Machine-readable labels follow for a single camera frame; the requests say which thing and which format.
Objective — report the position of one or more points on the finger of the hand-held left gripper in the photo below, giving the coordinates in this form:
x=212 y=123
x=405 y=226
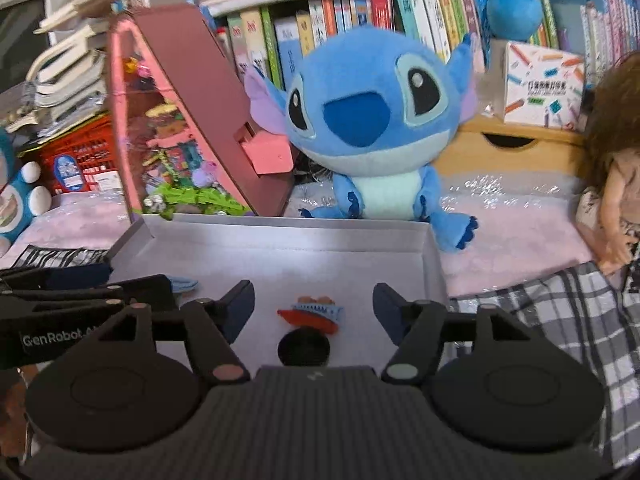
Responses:
x=75 y=276
x=145 y=292

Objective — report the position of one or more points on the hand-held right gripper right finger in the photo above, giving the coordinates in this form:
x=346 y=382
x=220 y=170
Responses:
x=387 y=315

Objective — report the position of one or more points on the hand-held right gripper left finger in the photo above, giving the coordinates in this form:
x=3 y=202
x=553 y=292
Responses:
x=240 y=310

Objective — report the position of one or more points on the red clip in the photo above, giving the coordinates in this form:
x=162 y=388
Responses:
x=287 y=316

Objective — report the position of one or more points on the black round puck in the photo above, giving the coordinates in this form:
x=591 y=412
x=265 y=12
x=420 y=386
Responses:
x=303 y=347

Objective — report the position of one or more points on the white cardboard box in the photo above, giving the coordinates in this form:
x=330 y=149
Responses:
x=300 y=260

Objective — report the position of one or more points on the blue robot cat plush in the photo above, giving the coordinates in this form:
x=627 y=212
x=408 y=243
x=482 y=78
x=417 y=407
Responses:
x=30 y=200

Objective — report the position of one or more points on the red plastic crate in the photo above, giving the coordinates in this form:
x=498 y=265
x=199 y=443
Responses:
x=90 y=145

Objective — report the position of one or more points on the black white plaid blanket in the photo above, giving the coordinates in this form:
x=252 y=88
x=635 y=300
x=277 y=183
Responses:
x=550 y=320

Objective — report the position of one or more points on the stack of lying books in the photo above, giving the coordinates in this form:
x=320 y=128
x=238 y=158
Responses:
x=65 y=75

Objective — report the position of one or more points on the pink triangular diorama house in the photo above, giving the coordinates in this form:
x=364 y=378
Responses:
x=200 y=85

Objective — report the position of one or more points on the wooden drawer box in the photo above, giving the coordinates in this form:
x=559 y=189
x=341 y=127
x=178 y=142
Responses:
x=550 y=155

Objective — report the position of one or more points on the blue alien plush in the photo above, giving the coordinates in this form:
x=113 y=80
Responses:
x=370 y=85

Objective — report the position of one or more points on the white pencil print box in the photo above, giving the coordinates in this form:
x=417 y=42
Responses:
x=540 y=85

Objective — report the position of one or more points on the brown haired doll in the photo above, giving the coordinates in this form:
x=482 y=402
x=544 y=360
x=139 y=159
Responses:
x=615 y=125

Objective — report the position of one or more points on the row of small books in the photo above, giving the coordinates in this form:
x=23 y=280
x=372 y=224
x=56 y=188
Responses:
x=320 y=15

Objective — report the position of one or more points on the row of tall books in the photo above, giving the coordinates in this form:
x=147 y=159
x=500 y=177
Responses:
x=430 y=0

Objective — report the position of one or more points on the blue plush ball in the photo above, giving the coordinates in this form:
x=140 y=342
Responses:
x=515 y=10

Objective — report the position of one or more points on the row of blue-spined books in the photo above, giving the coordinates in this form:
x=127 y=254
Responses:
x=600 y=25

